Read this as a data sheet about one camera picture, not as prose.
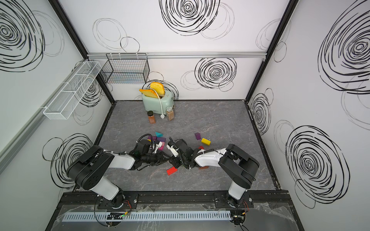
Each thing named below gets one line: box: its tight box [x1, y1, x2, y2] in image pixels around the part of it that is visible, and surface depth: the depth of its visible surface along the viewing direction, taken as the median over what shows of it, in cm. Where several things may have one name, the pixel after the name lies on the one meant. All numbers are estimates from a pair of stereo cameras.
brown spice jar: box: [146, 110, 156, 124], surface depth 104 cm
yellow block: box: [200, 137, 212, 146], surface depth 98 cm
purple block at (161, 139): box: [157, 137, 167, 142], surface depth 100 cm
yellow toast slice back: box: [149, 81, 166, 97], surface depth 104 cm
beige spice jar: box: [165, 105, 175, 121], surface depth 104 cm
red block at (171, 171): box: [166, 166, 178, 176], surface depth 86 cm
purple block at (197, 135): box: [194, 132, 201, 141], surface depth 100 cm
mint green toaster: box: [141, 89, 175, 115], surface depth 104 cm
